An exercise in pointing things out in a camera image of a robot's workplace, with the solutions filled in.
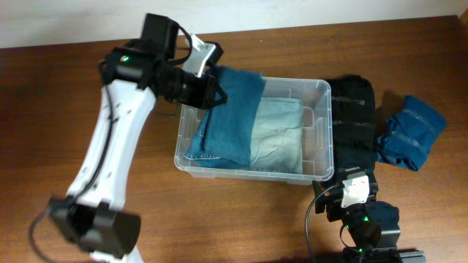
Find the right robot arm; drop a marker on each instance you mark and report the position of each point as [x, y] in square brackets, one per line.
[374, 231]

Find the dark grey folded garment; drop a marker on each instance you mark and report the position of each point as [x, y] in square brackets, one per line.
[348, 159]

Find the dark blue garment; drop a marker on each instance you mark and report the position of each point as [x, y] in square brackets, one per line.
[410, 134]

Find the clear plastic storage container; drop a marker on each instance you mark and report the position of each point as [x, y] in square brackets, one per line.
[317, 137]

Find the black folded garment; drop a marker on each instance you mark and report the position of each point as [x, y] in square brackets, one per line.
[353, 112]

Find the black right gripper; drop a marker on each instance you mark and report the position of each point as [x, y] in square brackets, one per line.
[333, 204]

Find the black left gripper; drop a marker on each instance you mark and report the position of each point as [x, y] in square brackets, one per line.
[209, 91]

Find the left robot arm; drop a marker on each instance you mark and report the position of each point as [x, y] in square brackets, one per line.
[134, 76]

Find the light blue jeans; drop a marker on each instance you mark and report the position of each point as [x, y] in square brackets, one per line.
[276, 143]

